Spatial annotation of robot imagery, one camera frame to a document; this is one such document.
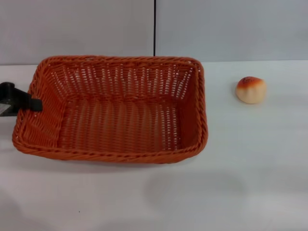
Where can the orange woven plastic basket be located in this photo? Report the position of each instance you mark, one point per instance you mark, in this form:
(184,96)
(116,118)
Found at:
(120,120)

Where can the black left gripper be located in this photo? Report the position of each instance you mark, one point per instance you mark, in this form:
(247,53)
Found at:
(6,96)

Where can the round browned bread bun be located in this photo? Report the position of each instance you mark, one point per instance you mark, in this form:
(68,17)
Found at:
(250,91)

